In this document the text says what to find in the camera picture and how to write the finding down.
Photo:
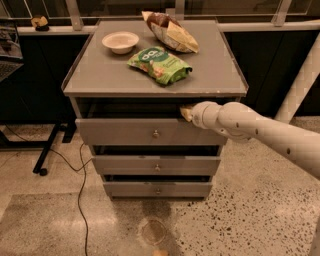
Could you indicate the grey top drawer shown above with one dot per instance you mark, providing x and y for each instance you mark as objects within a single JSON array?
[{"x": 146, "y": 132}]

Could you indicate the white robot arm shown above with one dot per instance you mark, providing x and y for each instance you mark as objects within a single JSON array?
[{"x": 240, "y": 123}]

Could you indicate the black desk leg frame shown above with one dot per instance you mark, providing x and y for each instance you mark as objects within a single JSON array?
[{"x": 32, "y": 137}]

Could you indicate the round floor cover plate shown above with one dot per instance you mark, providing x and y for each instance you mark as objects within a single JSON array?
[{"x": 152, "y": 231}]

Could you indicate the small yellow black object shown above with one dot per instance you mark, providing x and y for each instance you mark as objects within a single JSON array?
[{"x": 40, "y": 23}]

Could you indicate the brown and white chip bag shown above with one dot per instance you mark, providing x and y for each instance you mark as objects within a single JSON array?
[{"x": 168, "y": 30}]

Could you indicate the green snack bag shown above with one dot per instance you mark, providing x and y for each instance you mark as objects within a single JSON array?
[{"x": 164, "y": 67}]

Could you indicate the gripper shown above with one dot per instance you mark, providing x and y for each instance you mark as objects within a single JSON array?
[{"x": 199, "y": 117}]

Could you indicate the white bowl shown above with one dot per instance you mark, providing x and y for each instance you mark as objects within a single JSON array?
[{"x": 120, "y": 42}]

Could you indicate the laptop computer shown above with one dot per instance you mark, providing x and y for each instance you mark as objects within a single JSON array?
[{"x": 11, "y": 57}]

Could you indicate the grey drawer cabinet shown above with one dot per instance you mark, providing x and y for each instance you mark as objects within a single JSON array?
[{"x": 103, "y": 86}]

